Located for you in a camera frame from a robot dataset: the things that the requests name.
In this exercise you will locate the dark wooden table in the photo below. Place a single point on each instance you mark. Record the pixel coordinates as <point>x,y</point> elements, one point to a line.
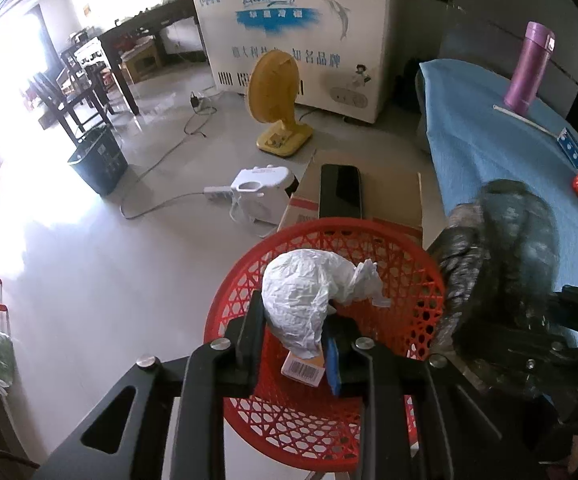
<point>144,22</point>

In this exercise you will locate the red plastic mesh basket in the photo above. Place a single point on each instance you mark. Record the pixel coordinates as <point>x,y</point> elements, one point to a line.
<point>339,224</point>

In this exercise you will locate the yellow electric fan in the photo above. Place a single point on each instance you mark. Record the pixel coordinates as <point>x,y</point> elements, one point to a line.
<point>269,90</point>

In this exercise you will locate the white plastic straw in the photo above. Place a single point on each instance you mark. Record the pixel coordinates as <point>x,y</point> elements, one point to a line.
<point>524,119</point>

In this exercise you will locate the white floor appliance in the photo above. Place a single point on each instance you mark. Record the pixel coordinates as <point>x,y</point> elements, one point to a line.
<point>264,195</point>

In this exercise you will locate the white plastic bag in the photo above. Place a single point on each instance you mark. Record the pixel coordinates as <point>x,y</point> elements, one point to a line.
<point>304,290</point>

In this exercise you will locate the black smartphone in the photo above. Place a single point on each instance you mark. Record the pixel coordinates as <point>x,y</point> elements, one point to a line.
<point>341,190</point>

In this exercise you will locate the brown cardboard box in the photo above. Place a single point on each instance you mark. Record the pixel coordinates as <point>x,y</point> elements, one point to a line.
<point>394,195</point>

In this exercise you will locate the dark wooden chair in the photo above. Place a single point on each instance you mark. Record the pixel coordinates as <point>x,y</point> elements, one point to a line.
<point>61,100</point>

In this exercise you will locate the dark plastic waste bin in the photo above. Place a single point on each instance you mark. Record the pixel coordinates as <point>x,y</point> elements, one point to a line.
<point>96,160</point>

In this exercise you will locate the white power strip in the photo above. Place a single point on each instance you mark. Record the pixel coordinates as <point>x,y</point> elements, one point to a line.
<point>217,192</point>

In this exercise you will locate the black plastic bag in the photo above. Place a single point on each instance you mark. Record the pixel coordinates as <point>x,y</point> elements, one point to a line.
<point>514,240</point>

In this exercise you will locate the small wooden stool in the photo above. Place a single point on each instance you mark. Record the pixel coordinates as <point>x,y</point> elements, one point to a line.
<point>141,60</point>

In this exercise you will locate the small orange barcode box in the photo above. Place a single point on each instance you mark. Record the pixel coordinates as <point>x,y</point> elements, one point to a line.
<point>304,372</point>

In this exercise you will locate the white chest freezer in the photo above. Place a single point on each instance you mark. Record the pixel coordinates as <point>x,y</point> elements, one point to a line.
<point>294,25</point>

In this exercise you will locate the small blue dotted box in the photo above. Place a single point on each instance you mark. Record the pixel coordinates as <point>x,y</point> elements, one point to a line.
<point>570,147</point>

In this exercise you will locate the black plug adapter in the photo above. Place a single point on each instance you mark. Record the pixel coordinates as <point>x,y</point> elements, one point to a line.
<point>197,101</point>

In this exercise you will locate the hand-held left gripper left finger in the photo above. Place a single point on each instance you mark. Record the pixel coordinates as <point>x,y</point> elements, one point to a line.
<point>249,340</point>

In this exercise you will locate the blue tablecloth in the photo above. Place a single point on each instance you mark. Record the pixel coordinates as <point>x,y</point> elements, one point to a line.
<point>494,160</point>

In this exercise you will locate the purple thermos bottle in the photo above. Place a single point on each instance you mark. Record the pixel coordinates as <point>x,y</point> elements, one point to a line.
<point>529,70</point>

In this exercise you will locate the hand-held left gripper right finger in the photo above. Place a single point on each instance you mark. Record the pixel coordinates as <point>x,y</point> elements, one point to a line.
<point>335,365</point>

